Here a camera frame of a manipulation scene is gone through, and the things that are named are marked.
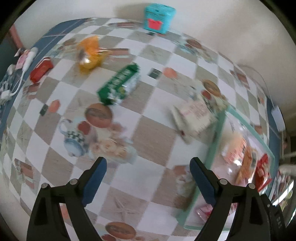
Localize pink snack packet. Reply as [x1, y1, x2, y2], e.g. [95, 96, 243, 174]
[196, 203, 237, 223]

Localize green biscuit packet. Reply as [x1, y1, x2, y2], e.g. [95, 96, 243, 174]
[97, 63, 140, 105]

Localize red snack packet in tray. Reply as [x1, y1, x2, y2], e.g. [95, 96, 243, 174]
[254, 154, 271, 192]

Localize orange barcode snack packet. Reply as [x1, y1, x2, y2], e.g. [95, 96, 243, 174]
[235, 146, 257, 185]

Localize white tray with green rim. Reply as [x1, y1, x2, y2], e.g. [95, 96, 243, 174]
[174, 106, 277, 231]

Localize clear wafer packet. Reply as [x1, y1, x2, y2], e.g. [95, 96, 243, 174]
[221, 120, 247, 166]

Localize white power adapter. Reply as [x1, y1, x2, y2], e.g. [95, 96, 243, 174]
[271, 105, 285, 132]

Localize beige snack packet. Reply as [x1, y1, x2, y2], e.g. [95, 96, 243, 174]
[171, 99, 217, 144]

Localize checkered tablecloth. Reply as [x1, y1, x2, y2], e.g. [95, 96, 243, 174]
[1, 18, 278, 240]

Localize red small box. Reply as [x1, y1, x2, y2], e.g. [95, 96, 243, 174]
[30, 57, 54, 84]

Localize pink tube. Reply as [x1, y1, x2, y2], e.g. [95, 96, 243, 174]
[15, 48, 30, 70]

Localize turquoise toy box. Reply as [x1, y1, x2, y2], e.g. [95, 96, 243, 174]
[144, 4, 176, 35]

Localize white cable on wall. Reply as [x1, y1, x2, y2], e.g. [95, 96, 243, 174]
[238, 64, 275, 110]

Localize white charger cable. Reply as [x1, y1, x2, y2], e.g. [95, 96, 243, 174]
[0, 47, 39, 103]

